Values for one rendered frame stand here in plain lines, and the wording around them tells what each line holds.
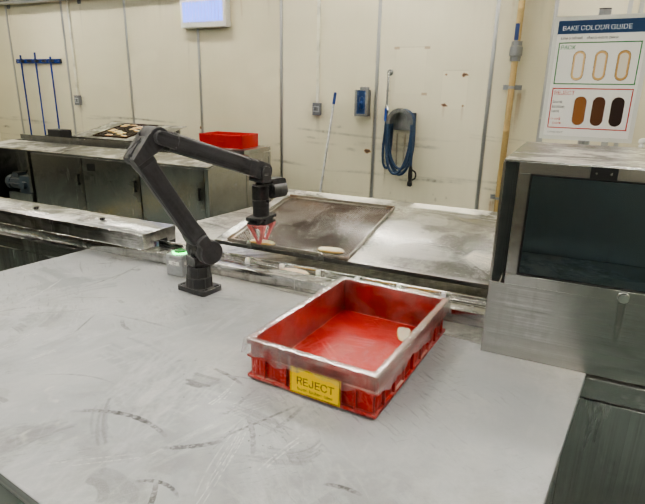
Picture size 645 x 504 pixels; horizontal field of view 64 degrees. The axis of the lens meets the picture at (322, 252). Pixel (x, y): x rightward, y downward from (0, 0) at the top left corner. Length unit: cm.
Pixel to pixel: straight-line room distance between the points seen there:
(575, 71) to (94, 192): 438
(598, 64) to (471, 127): 306
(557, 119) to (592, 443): 129
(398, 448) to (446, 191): 448
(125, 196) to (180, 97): 200
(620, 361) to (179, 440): 97
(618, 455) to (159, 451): 105
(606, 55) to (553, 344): 127
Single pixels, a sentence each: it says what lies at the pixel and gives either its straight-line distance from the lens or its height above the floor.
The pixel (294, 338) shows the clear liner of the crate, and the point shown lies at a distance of 132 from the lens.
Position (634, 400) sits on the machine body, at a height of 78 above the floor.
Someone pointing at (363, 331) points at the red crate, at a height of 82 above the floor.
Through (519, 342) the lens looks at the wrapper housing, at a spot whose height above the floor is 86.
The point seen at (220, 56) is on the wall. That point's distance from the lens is 642.
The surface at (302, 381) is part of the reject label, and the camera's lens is 112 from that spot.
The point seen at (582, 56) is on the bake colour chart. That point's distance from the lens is 231.
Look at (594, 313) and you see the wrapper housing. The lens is 134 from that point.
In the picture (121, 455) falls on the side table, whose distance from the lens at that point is 105.
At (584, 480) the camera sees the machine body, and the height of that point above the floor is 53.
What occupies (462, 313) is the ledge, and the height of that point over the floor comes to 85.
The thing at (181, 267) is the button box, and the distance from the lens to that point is 184.
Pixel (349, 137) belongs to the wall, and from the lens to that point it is 563.
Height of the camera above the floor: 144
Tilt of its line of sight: 17 degrees down
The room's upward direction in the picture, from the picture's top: 1 degrees clockwise
